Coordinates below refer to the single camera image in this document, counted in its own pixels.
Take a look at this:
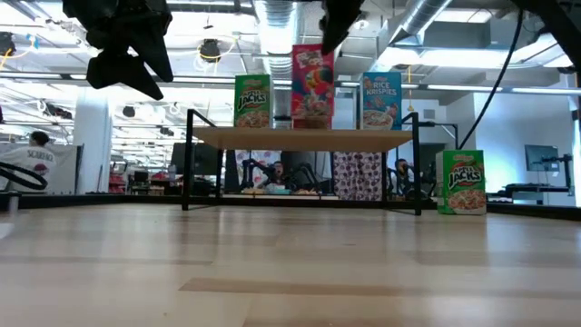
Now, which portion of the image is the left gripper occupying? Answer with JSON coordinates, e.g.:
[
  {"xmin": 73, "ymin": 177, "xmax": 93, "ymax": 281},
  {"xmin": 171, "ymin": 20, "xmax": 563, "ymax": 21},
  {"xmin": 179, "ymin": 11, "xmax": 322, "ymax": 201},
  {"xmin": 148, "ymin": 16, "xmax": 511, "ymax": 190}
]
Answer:
[{"xmin": 63, "ymin": 0, "xmax": 175, "ymax": 102}]

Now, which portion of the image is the blue Rice Krispies cereal box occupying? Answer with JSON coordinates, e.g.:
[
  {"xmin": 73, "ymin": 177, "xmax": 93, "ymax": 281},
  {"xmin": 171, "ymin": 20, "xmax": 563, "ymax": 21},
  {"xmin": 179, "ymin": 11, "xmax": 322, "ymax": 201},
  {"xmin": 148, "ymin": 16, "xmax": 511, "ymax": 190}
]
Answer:
[{"xmin": 360, "ymin": 71, "xmax": 404, "ymax": 132}]

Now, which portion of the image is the green Apple Jacks cereal box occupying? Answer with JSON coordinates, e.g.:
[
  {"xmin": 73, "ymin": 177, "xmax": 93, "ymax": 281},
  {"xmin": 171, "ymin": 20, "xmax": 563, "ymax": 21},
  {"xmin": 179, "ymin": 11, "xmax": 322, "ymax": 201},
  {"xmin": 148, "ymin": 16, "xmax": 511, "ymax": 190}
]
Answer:
[
  {"xmin": 233, "ymin": 74, "xmax": 273, "ymax": 129},
  {"xmin": 435, "ymin": 149, "xmax": 487, "ymax": 216}
]

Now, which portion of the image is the wooden shelf with black legs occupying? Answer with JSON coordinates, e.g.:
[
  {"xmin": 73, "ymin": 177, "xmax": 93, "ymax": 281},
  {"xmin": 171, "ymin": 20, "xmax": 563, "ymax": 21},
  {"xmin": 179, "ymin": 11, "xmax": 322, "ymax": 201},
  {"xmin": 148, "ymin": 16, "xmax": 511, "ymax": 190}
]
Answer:
[{"xmin": 181, "ymin": 108, "xmax": 423, "ymax": 217}]

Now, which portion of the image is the white round column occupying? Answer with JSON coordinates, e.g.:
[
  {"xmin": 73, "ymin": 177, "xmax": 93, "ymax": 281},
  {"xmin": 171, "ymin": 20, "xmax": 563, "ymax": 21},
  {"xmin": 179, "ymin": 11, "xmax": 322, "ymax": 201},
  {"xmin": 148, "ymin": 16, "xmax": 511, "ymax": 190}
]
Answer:
[{"xmin": 72, "ymin": 88, "xmax": 113, "ymax": 195}]

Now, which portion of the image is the black monitor back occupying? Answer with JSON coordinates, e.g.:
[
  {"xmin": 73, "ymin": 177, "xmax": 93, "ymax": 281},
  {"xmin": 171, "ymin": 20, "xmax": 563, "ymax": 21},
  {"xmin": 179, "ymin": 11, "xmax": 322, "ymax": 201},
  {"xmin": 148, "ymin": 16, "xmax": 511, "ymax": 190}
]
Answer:
[{"xmin": 171, "ymin": 143, "xmax": 220, "ymax": 177}]

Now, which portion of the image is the grey partition screen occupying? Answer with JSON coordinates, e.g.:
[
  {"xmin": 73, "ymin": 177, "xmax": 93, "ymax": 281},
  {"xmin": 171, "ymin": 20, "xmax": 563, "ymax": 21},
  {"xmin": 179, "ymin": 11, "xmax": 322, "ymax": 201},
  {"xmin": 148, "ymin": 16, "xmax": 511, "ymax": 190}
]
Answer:
[{"xmin": 0, "ymin": 143, "xmax": 84, "ymax": 195}]

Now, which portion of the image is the black ceiling spotlight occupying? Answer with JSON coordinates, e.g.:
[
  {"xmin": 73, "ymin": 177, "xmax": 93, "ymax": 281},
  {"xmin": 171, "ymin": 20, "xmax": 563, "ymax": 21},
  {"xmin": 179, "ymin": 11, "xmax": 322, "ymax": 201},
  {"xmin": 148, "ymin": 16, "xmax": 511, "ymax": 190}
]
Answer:
[{"xmin": 0, "ymin": 31, "xmax": 17, "ymax": 58}]

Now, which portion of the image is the person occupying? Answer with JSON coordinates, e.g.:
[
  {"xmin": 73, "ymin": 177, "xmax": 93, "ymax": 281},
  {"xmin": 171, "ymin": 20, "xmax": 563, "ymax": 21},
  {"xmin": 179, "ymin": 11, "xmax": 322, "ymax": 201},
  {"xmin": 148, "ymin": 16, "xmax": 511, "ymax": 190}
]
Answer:
[
  {"xmin": 393, "ymin": 158, "xmax": 412, "ymax": 192},
  {"xmin": 0, "ymin": 130, "xmax": 58, "ymax": 193},
  {"xmin": 270, "ymin": 161, "xmax": 288, "ymax": 187}
]

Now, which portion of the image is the patterned fabric panel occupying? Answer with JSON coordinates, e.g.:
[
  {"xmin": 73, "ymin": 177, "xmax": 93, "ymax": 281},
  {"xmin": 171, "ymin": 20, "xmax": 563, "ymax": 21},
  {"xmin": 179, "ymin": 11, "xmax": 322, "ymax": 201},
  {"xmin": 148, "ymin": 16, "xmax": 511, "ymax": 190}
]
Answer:
[
  {"xmin": 332, "ymin": 152, "xmax": 383, "ymax": 202},
  {"xmin": 234, "ymin": 149, "xmax": 283, "ymax": 190}
]

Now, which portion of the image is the computer monitor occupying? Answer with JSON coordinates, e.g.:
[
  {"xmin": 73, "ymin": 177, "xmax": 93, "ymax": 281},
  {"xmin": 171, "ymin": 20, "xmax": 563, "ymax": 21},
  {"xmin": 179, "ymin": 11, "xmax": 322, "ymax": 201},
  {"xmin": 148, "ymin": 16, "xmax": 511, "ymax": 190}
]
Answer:
[{"xmin": 525, "ymin": 144, "xmax": 560, "ymax": 173}]

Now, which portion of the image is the dark office desk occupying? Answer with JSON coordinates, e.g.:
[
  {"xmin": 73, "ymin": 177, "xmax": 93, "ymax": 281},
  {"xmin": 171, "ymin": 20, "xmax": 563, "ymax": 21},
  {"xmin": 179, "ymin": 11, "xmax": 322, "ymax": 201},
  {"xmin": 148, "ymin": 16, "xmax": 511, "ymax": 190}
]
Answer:
[{"xmin": 502, "ymin": 183, "xmax": 574, "ymax": 204}]

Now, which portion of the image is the silver spiral ventilation duct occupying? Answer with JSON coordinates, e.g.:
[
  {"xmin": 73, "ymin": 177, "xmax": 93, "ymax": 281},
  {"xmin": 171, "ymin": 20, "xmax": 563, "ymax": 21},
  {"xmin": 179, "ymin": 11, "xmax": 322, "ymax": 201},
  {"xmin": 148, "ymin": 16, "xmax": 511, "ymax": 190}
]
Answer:
[
  {"xmin": 253, "ymin": 0, "xmax": 299, "ymax": 81},
  {"xmin": 388, "ymin": 0, "xmax": 455, "ymax": 45}
]

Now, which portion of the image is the black hanging camera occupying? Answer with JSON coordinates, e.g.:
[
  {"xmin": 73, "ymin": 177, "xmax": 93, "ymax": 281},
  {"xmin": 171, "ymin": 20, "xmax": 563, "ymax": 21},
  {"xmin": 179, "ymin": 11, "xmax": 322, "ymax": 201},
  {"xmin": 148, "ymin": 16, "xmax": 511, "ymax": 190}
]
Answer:
[{"xmin": 199, "ymin": 38, "xmax": 222, "ymax": 64}]

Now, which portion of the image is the black aluminium table frame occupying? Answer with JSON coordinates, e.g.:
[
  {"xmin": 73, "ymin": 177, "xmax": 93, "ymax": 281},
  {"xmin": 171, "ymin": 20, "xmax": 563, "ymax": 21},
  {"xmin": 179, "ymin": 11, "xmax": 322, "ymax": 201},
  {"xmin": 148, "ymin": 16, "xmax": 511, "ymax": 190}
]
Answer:
[{"xmin": 0, "ymin": 193, "xmax": 581, "ymax": 223}]

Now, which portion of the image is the black looped cable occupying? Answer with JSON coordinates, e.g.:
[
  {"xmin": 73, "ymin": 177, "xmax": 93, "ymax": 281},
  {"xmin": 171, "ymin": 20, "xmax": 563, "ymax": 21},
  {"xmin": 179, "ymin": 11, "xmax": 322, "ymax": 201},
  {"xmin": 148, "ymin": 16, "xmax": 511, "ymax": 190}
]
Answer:
[{"xmin": 0, "ymin": 162, "xmax": 49, "ymax": 191}]

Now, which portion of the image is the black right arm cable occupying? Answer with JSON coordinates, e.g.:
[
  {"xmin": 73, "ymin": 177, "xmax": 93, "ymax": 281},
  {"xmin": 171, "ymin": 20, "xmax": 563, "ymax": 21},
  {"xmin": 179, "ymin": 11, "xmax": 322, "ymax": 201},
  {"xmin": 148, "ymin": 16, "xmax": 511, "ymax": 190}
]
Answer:
[{"xmin": 457, "ymin": 6, "xmax": 526, "ymax": 152}]

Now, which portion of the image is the grey metal post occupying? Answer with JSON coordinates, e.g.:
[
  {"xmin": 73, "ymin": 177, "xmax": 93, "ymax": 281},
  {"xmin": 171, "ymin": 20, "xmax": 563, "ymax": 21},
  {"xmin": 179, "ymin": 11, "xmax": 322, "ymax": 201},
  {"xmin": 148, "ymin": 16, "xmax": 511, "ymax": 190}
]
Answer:
[{"xmin": 6, "ymin": 190, "xmax": 22, "ymax": 214}]

